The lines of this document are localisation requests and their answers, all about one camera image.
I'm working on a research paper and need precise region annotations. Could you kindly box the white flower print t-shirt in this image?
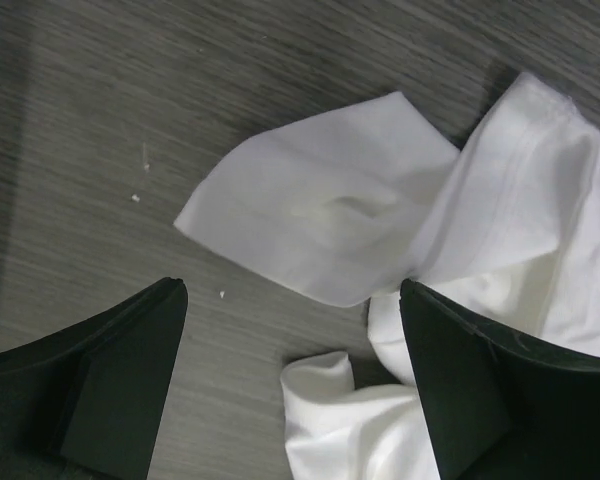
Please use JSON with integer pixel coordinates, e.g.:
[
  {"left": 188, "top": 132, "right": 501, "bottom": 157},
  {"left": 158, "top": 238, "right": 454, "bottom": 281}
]
[{"left": 175, "top": 74, "right": 600, "bottom": 479}]

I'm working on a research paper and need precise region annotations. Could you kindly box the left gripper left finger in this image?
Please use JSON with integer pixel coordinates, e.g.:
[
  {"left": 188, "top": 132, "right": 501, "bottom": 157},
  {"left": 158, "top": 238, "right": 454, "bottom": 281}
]
[{"left": 0, "top": 278, "right": 188, "bottom": 479}]

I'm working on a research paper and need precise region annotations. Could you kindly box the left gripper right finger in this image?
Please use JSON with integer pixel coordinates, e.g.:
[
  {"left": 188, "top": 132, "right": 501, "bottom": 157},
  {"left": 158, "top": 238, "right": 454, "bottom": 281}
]
[{"left": 400, "top": 280, "right": 600, "bottom": 479}]

